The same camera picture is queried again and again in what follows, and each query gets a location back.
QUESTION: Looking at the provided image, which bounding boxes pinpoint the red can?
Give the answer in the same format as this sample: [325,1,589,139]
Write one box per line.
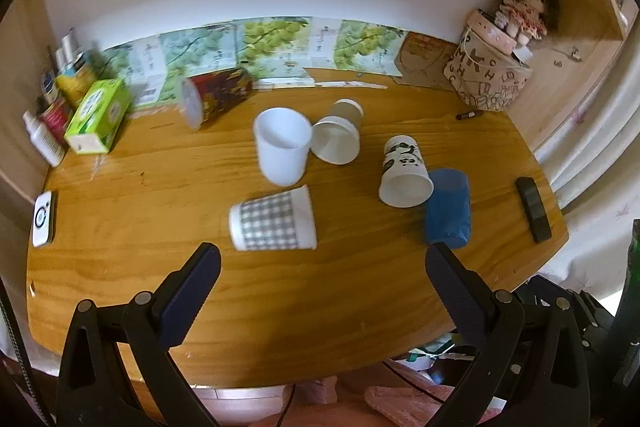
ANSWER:
[40,99,73,145]

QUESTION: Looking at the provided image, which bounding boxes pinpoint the brown paper cup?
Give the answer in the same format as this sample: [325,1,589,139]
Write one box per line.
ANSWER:
[311,99,364,166]

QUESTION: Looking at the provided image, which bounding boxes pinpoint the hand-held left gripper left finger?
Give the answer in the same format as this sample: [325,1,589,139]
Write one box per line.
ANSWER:
[55,242,222,427]

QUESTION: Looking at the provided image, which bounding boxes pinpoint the brown-haired doll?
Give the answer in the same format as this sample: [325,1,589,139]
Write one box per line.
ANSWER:
[495,0,560,48]

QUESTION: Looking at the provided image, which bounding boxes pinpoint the pink cloth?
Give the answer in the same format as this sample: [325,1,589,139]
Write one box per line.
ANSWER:
[364,384,506,427]

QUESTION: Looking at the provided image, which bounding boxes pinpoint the white spray bottle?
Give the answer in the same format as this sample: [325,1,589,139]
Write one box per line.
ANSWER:
[22,111,66,168]

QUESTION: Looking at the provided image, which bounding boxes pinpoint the grey checkered paper cup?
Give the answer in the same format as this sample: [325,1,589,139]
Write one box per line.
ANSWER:
[228,185,318,252]

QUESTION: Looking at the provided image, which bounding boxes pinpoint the white bottles with caps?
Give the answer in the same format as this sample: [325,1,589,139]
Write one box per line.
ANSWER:
[47,27,82,74]

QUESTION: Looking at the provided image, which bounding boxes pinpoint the dark red printed cup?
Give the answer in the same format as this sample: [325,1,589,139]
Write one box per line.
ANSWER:
[180,67,254,130]

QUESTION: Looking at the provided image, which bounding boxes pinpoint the black cable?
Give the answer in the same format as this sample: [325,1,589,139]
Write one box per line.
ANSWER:
[276,382,297,427]

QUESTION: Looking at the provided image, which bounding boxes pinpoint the brown cardboard sheet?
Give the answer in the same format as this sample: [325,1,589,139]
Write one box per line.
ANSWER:
[392,32,461,88]

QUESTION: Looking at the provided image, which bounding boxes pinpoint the blue cup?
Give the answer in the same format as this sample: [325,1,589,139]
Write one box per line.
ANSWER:
[424,168,472,249]

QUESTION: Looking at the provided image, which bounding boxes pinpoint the white curtain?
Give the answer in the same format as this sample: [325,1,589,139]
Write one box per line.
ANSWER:
[532,2,640,303]

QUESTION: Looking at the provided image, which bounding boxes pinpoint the green tissue box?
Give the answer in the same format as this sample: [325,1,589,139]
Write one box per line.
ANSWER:
[64,78,132,154]

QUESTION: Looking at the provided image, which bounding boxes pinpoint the white flat device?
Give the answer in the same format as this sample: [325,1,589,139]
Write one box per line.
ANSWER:
[31,190,56,248]

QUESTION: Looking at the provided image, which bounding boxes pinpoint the dark green upright stand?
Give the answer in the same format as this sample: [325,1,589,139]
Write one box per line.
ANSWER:
[612,219,640,388]

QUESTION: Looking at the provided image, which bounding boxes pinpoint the plain white cup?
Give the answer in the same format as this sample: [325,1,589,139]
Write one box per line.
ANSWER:
[253,108,313,186]

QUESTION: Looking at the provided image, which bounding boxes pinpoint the row of grape print sheets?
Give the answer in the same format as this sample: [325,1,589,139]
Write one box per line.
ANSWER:
[97,18,408,108]

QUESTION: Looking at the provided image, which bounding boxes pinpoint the pink round box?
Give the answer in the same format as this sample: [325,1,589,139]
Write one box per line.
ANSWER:
[465,9,517,54]

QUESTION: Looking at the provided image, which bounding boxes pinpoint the panda print paper cup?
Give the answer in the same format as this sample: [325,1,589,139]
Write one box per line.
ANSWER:
[378,135,434,208]

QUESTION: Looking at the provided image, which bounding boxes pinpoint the letter patterned fabric basket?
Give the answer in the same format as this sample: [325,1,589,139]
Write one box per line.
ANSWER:
[445,29,532,112]

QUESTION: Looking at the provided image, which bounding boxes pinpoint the white paper strips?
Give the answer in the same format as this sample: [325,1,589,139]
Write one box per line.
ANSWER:
[255,77,388,90]

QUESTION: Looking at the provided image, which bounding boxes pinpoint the black remote control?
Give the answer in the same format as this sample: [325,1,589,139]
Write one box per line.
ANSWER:
[516,176,553,244]

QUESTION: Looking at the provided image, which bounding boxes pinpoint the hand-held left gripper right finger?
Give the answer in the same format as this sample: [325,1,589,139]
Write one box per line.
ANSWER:
[425,242,591,427]

